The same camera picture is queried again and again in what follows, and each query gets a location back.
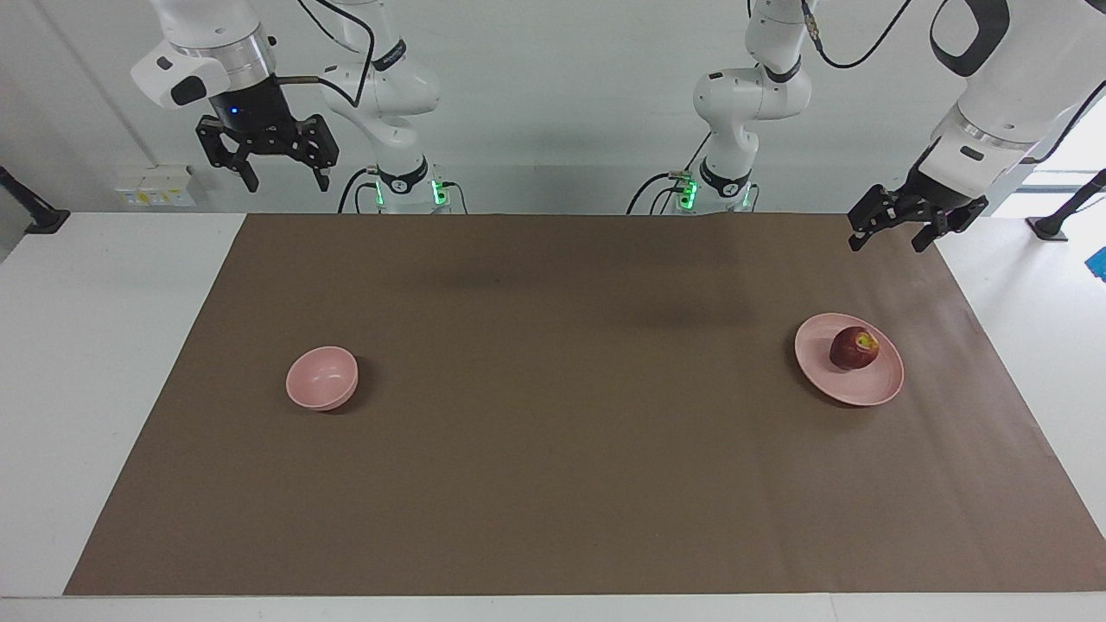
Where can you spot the pink plate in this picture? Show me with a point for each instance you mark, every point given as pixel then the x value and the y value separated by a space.
pixel 851 387

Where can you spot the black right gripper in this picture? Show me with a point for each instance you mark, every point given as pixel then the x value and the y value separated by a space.
pixel 255 108

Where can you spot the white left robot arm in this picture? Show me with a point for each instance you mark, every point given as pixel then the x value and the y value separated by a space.
pixel 1011 78

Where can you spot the red apple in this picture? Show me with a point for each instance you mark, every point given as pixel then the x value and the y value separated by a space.
pixel 854 348

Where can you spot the white wall socket box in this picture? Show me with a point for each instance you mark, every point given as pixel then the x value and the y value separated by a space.
pixel 160 186

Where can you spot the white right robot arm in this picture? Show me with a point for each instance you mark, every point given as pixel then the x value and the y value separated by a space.
pixel 216 34

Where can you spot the pink bowl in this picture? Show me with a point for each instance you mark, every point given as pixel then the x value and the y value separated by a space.
pixel 321 380

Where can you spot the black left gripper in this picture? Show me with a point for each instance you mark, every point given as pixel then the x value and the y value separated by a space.
pixel 933 194

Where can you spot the black clamp stand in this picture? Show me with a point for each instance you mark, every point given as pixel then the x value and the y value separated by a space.
pixel 1058 220
pixel 34 216

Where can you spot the brown table mat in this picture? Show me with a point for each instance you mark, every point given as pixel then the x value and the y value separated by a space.
pixel 562 432

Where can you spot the blue object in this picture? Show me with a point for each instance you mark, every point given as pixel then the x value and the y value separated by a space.
pixel 1098 263

